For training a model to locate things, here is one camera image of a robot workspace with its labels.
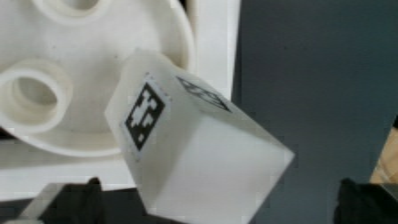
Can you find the white fence wall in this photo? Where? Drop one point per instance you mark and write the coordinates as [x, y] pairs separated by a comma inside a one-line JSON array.
[[215, 19], [32, 168]]

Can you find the white right fence wall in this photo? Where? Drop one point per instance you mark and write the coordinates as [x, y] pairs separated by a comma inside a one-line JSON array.
[[215, 19]]

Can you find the white front fence wall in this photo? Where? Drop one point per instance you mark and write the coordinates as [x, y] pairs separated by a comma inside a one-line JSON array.
[[32, 168]]

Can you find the white stool leg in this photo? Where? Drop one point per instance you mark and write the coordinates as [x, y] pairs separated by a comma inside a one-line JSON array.
[[206, 160]]

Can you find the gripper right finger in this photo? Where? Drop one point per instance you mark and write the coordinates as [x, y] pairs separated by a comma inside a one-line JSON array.
[[366, 204]]

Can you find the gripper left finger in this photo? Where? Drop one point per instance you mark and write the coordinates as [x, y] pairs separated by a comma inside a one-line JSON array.
[[68, 204]]

